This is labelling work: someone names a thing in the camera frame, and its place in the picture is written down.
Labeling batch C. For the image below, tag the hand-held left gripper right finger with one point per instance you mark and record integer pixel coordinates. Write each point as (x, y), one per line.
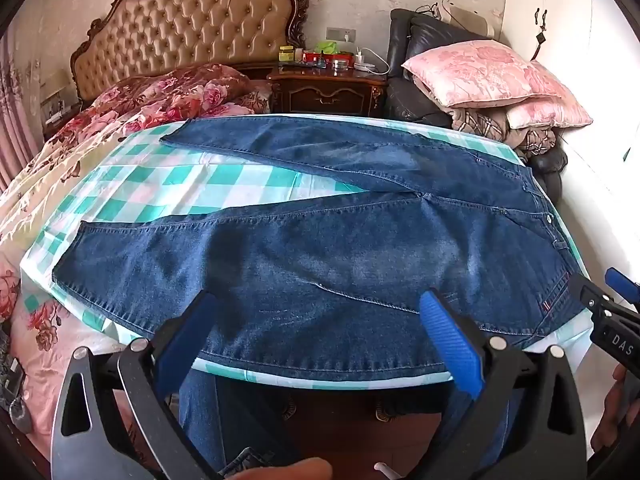
(450, 345)

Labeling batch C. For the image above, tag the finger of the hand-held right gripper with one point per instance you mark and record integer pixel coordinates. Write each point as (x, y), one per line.
(622, 285)
(590, 292)

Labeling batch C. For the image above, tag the white wardrobe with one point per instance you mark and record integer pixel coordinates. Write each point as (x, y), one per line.
(575, 35)

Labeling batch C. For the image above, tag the blue denim pants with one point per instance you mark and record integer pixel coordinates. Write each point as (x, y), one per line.
(325, 260)

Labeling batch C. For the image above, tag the small pink floral pillow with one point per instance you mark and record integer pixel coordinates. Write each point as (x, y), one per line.
(550, 112)

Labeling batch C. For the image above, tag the person's right hand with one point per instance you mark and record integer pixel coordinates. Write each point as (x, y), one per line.
(612, 420)

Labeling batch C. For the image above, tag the person's left hand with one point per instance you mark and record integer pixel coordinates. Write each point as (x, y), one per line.
(285, 471)

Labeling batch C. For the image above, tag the large pink floral pillow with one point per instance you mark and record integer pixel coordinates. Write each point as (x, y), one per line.
(480, 72)

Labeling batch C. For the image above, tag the green white checked cloth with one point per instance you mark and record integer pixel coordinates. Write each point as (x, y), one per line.
(225, 180)

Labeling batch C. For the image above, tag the wall socket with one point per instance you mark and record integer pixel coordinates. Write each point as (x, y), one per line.
(341, 34)

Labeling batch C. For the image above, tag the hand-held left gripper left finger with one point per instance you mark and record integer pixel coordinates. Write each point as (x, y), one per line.
(186, 332)

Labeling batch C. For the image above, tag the beige cushion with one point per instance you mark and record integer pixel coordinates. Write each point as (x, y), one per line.
(470, 22)

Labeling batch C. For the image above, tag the pink floral curtain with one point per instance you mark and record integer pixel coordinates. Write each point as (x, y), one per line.
(15, 110)

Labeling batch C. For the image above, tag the framed picture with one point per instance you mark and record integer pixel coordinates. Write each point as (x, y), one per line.
(57, 105)

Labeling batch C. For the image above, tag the yellow green box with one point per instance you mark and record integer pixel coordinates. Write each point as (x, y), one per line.
(286, 54)

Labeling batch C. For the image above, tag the dark wooden nightstand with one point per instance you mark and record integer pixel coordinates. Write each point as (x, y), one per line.
(325, 95)

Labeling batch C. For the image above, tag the dark red floral quilt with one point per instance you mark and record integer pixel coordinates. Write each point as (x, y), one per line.
(175, 92)

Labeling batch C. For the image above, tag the pink floral bedspread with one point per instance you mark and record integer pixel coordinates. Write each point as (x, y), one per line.
(40, 175)

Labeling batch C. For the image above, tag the round metal tin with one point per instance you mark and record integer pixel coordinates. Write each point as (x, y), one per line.
(342, 64)

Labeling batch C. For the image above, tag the person's left leg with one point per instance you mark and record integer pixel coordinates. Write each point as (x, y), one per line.
(225, 410)

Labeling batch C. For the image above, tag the tufted tan bed headboard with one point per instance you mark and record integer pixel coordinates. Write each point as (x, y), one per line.
(200, 25)

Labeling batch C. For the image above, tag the black leather armchair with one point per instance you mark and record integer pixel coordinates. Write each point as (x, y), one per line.
(400, 100)

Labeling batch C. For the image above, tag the dark grey cloth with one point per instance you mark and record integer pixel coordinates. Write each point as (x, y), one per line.
(12, 395)

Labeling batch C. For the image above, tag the red box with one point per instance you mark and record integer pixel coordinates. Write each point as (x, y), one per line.
(315, 59)

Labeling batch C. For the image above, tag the plaid blanket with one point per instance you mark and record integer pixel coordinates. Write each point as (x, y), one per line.
(480, 122)

